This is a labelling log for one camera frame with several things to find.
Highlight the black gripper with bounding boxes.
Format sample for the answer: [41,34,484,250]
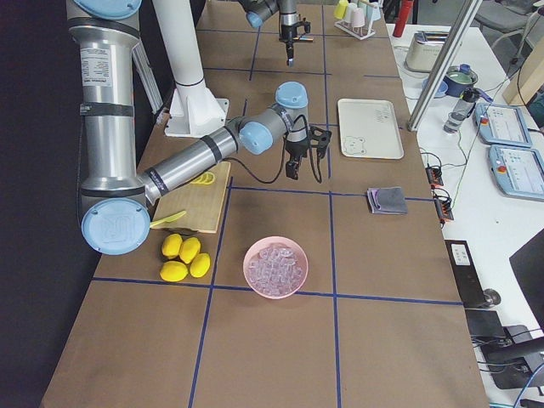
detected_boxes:
[285,138,309,179]
[279,14,298,66]

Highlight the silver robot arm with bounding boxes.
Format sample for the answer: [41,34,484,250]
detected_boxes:
[237,0,306,66]
[66,1,309,255]

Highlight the yellow-green cup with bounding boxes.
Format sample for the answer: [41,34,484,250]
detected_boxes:
[333,0,349,20]

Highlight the white cup drying rack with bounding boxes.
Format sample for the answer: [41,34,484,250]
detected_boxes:
[334,1,376,40]

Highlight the pink cup on rack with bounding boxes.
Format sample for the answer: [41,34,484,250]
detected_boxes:
[343,3,366,28]

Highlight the blue cup on rack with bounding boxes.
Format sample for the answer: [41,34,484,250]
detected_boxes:
[358,0,383,25]

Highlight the pink bowl of ice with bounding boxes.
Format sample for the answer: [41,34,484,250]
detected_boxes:
[243,236,309,299]

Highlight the purple cloth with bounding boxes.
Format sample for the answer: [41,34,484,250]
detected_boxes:
[367,188,381,214]

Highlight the cream bear serving tray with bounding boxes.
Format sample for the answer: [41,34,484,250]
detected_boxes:
[337,99,404,160]

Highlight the lemon slices stack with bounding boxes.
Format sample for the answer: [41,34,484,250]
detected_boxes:
[190,171,216,186]

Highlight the bamboo cutting board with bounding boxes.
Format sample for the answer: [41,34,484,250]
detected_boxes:
[153,162,230,233]

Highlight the red bottle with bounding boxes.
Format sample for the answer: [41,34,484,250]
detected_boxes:
[393,0,414,37]

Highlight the yellow-green plastic knife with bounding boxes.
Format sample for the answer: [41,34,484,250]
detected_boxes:
[150,210,186,229]

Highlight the yellow lemon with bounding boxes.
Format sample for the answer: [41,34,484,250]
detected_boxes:
[190,252,211,278]
[161,234,183,259]
[160,260,189,282]
[178,237,201,264]

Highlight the cream toaster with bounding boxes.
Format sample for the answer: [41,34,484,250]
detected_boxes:
[405,31,449,72]

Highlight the black power strip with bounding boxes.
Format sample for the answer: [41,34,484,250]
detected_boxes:
[425,166,444,188]
[432,188,454,225]

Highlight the dark blue lidded pot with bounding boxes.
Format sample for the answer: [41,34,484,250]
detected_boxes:
[444,64,479,98]

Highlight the clear water bottle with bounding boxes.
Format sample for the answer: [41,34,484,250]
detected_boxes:
[443,87,481,133]

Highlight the white label card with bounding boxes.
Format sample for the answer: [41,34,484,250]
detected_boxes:
[451,243,472,266]

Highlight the upper teach pendant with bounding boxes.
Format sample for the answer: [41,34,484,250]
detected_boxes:
[474,103,532,148]

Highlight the teach pendant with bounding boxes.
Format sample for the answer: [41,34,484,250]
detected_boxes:
[488,144,543,201]
[474,103,532,148]

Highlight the grey office chair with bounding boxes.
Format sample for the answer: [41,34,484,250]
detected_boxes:
[474,1,543,60]

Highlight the lower teach pendant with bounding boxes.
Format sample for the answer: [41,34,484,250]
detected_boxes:
[488,144,543,201]

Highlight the black monitor corner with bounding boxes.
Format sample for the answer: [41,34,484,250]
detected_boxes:
[509,230,544,327]

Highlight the black monitor stand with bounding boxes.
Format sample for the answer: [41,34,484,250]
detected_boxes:
[465,309,543,389]

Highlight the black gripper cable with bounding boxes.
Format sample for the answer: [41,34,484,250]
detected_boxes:
[229,114,325,185]

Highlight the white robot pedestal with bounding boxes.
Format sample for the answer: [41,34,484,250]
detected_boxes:
[153,0,229,138]

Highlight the aluminium frame post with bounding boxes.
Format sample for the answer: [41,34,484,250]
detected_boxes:
[406,0,483,132]

